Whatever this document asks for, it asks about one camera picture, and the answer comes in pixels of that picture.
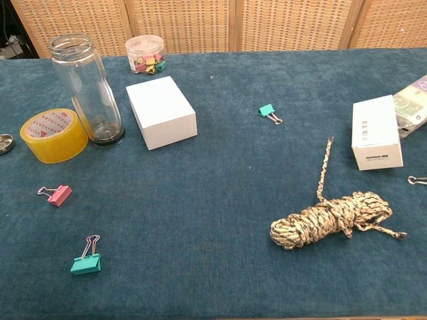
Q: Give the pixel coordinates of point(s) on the clear glass jar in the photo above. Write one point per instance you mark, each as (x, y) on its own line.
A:
(87, 100)

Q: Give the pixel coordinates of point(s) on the blue carpet table cover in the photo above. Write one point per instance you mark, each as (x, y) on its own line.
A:
(213, 200)

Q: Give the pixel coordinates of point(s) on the teal binder clip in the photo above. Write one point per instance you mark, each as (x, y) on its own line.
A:
(266, 110)
(86, 265)

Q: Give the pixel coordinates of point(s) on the plain white cardboard box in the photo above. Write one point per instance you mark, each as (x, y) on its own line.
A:
(160, 110)

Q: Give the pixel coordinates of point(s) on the clear jar of binder clips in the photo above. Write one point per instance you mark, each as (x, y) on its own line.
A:
(145, 55)

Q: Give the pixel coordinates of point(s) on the wicker folding screen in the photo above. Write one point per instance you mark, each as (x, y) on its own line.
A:
(267, 23)

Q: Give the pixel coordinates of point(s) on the pink binder clip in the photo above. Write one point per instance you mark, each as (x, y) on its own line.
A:
(60, 195)

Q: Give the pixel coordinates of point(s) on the yellow packing tape roll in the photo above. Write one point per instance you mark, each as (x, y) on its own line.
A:
(55, 143)

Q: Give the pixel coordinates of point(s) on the white box with barcode print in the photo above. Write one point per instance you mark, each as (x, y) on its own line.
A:
(375, 133)

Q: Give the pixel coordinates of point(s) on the yellow binder clip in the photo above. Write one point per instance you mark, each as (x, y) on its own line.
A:
(415, 180)

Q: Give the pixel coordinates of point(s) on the long colourful printed box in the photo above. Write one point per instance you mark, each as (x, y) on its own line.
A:
(412, 106)

